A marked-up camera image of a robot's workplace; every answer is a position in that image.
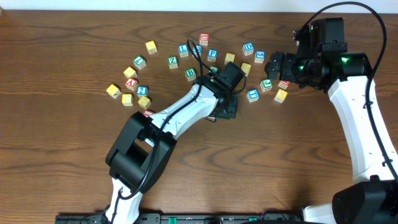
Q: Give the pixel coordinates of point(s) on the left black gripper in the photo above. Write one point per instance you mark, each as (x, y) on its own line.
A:
(229, 109)

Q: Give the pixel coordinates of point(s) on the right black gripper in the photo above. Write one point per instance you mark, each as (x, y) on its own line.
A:
(278, 66)

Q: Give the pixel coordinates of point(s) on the red i block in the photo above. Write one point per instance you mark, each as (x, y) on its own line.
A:
(147, 113)
(213, 118)

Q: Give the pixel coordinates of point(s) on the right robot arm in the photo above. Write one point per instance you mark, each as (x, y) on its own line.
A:
(323, 62)

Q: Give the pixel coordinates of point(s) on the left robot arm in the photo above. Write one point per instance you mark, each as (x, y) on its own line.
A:
(144, 146)

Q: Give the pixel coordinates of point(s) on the red M block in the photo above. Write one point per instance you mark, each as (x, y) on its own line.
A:
(283, 84)

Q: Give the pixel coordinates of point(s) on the green J block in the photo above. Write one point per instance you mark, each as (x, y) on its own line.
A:
(266, 85)

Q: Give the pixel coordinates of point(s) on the blue 5 block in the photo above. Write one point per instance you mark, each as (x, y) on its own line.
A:
(259, 56)

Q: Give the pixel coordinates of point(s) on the yellow K block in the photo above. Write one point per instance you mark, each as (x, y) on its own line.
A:
(280, 96)

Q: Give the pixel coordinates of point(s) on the yellow G block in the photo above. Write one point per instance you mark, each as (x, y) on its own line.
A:
(245, 67)

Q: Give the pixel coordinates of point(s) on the blue D block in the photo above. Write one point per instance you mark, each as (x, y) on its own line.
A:
(248, 48)

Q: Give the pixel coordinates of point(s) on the green 4 block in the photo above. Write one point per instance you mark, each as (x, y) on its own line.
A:
(214, 69)

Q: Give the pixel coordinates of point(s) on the yellow S block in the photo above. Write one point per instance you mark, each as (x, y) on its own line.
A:
(229, 58)

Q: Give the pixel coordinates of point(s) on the green B block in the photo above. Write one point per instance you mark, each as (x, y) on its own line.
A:
(190, 74)

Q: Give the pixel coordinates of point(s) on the blue P block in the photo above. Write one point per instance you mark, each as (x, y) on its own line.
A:
(212, 55)

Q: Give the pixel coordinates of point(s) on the blue l block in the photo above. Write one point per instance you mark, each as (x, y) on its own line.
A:
(197, 50)
(183, 50)

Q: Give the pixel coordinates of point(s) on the green Z block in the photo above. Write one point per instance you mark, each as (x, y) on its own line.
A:
(173, 62)

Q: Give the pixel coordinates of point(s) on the red U block top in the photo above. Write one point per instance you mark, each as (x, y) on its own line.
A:
(204, 39)

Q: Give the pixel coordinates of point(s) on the yellow O block left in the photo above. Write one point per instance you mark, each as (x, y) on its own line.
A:
(144, 102)

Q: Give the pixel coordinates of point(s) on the blue 2 block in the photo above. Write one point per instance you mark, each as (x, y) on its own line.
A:
(142, 91)

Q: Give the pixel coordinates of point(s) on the plain yellow block top left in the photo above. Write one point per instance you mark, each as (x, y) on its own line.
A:
(151, 47)

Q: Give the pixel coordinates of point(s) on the red A block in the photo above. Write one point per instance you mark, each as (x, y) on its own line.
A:
(131, 84)

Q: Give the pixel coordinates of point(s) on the green L block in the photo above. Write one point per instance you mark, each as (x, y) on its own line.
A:
(139, 62)

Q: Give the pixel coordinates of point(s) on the yellow block lower left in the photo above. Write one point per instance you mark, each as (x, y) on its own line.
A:
(127, 99)

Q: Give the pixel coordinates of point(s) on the yellow block far left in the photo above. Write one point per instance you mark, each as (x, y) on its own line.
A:
(113, 91)

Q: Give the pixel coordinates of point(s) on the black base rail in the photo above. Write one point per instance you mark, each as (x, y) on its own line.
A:
(270, 216)

